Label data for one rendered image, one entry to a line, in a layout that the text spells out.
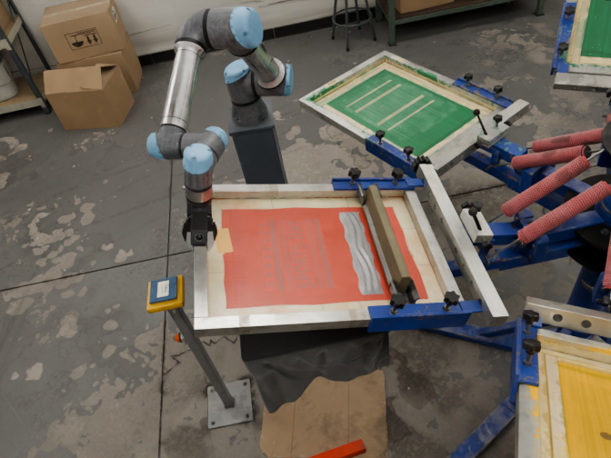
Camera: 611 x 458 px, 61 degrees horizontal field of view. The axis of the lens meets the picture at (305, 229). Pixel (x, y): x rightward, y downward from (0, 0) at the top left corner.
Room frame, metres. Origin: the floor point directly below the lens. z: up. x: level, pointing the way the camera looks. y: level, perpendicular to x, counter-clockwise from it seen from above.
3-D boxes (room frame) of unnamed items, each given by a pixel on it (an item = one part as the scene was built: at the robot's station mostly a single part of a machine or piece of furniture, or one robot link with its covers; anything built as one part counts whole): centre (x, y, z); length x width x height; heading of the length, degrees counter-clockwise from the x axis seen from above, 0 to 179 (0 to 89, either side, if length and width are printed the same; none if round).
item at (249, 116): (1.81, 0.13, 1.25); 0.15 x 0.15 x 0.10
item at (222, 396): (1.19, 0.55, 0.48); 0.22 x 0.22 x 0.96; 0
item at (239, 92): (1.81, 0.12, 1.37); 0.13 x 0.12 x 0.14; 70
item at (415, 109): (1.86, -0.62, 1.05); 1.08 x 0.61 x 0.23; 30
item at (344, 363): (0.87, 0.03, 0.74); 0.46 x 0.04 x 0.42; 90
